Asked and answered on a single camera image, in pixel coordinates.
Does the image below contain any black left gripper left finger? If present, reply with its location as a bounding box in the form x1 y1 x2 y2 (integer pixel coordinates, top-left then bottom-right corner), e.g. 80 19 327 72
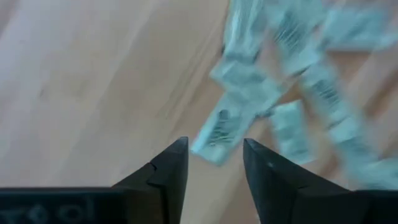
111 136 190 224

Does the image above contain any green white stevia packet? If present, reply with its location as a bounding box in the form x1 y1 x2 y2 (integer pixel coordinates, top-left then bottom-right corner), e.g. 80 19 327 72
222 0 271 63
329 118 380 175
298 62 352 128
269 100 315 165
190 93 268 166
322 6 392 52
351 157 398 190
210 58 287 103
267 0 324 75

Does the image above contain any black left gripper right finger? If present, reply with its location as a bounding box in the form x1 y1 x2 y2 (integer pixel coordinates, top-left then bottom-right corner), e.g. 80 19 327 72
243 138 354 224

